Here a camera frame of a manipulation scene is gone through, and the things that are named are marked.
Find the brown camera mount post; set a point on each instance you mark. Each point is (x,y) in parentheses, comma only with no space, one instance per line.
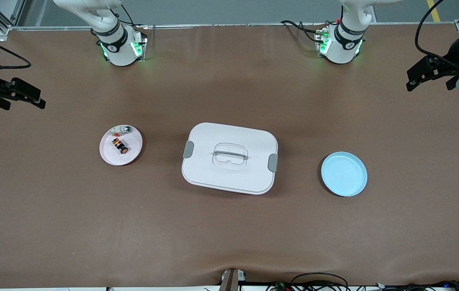
(230,281)

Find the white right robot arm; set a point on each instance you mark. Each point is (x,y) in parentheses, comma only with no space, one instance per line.
(118,48)

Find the brown table cover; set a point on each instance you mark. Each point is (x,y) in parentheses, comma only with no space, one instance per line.
(229,234)

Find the white lidded plastic box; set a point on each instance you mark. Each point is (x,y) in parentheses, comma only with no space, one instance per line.
(229,178)

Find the grey box latch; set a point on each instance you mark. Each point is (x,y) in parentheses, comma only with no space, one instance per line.
(273,163)
(188,149)

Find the pink round plate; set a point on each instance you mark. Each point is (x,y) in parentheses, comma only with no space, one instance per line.
(124,155)

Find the light blue round plate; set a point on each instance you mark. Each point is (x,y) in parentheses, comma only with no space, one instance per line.
(344,174)

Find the small grey green-button switch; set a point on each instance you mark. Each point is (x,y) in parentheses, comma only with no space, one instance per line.
(127,129)

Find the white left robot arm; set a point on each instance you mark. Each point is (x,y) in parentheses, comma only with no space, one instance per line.
(340,48)

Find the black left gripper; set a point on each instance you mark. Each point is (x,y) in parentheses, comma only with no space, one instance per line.
(454,55)

